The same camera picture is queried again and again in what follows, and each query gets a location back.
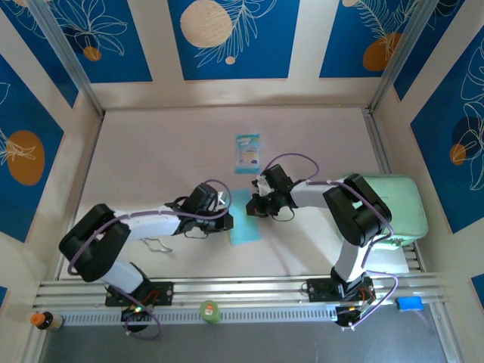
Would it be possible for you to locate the light blue paper sheet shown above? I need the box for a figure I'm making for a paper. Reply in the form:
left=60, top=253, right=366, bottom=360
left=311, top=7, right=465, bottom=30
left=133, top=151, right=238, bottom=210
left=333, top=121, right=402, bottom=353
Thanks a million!
left=228, top=188, right=262, bottom=246

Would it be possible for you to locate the blue wet wipes packet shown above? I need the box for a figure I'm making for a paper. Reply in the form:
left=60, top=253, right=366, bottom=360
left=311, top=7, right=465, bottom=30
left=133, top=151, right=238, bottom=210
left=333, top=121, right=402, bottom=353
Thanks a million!
left=234, top=133, right=262, bottom=175

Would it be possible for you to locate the green capped bottle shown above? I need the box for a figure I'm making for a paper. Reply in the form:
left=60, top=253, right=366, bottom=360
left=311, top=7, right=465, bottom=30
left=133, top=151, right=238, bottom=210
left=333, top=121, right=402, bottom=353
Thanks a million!
left=199, top=299, right=221, bottom=324

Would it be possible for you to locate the black controller board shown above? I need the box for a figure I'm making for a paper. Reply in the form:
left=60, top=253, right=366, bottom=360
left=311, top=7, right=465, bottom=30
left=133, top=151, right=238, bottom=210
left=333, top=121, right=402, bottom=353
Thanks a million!
left=120, top=305, right=151, bottom=323
left=334, top=302, right=375, bottom=329

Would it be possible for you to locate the mint green tray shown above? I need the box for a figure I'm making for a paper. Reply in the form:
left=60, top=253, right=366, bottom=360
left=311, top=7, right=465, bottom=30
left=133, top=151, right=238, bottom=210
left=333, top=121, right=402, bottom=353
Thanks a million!
left=340, top=173, right=430, bottom=249

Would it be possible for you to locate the small blue box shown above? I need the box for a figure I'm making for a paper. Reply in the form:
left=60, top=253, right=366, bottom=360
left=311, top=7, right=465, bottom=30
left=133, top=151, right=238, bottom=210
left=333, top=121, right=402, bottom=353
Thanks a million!
left=396, top=296, right=424, bottom=312

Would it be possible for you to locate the brown bottle orange cap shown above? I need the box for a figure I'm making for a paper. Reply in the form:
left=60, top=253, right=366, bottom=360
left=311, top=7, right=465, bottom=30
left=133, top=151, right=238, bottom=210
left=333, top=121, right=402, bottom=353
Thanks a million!
left=29, top=310, right=64, bottom=332

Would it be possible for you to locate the bent metal wire clip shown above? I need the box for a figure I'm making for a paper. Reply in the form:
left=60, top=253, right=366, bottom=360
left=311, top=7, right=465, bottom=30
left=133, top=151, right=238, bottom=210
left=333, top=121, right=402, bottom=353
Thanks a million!
left=140, top=236, right=175, bottom=253

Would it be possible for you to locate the aluminium mounting rail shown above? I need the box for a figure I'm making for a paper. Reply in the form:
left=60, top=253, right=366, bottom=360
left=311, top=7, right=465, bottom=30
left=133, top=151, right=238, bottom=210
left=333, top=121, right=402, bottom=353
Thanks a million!
left=33, top=274, right=453, bottom=309

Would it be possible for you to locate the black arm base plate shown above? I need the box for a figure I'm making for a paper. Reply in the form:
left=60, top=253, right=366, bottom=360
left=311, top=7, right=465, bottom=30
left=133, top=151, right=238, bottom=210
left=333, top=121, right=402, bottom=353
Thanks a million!
left=104, top=281, right=175, bottom=307
left=306, top=278, right=375, bottom=303

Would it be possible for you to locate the grey slotted cable duct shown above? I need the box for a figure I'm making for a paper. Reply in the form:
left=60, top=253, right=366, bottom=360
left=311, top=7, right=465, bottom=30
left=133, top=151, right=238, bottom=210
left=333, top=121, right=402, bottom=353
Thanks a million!
left=56, top=305, right=341, bottom=327

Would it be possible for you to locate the aluminium frame post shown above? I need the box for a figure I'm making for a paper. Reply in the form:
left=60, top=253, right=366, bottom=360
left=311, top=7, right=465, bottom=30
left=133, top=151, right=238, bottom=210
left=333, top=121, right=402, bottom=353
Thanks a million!
left=368, top=0, right=442, bottom=114
left=28, top=0, right=106, bottom=117

